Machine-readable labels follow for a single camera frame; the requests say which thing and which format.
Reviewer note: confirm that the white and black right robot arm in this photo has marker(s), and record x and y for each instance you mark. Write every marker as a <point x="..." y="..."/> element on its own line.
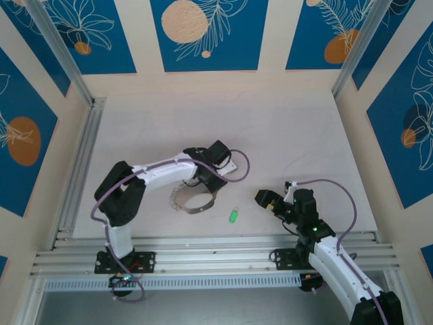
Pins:
<point x="338" y="267"/>

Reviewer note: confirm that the aluminium frame post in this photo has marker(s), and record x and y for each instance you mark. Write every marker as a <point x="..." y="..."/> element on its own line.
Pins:
<point x="61" y="50"/>
<point x="358" y="44"/>

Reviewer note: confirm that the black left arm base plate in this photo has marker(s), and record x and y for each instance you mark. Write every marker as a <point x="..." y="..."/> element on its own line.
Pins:
<point x="149" y="262"/>

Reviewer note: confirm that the long aluminium frame rail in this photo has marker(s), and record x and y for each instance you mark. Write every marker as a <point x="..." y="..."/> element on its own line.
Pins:
<point x="203" y="257"/>

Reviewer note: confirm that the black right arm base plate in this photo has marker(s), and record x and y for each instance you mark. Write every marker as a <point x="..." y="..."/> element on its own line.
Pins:
<point x="282" y="259"/>

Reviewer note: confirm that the blue floral wall panel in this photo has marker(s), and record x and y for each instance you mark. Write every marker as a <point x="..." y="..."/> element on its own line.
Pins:
<point x="389" y="152"/>
<point x="111" y="50"/>
<point x="236" y="50"/>
<point x="34" y="44"/>
<point x="304" y="34"/>
<point x="389" y="40"/>
<point x="20" y="101"/>

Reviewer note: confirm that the black controller board with LEDs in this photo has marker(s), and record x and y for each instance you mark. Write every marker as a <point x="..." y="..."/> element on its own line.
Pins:
<point x="309" y="283"/>
<point x="121" y="280"/>

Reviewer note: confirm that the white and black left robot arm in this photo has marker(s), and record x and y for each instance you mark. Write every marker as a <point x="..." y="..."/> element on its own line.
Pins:
<point x="162" y="171"/>

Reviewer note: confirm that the green plastic key tag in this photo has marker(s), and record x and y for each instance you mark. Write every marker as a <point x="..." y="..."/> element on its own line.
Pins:
<point x="232" y="216"/>

